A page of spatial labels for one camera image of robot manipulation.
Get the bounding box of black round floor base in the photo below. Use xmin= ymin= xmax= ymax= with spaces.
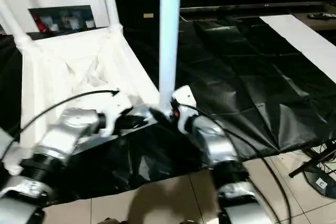
xmin=304 ymin=167 xmax=336 ymax=200

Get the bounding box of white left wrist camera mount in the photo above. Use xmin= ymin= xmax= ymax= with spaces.
xmin=97 ymin=96 xmax=133 ymax=136

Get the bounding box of white flat sheet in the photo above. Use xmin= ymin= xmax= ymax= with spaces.
xmin=259 ymin=14 xmax=336 ymax=84

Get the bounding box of black plastic mat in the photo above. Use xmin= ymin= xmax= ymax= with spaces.
xmin=0 ymin=18 xmax=336 ymax=204

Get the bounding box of red bottle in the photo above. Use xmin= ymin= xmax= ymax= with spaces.
xmin=33 ymin=14 xmax=44 ymax=33

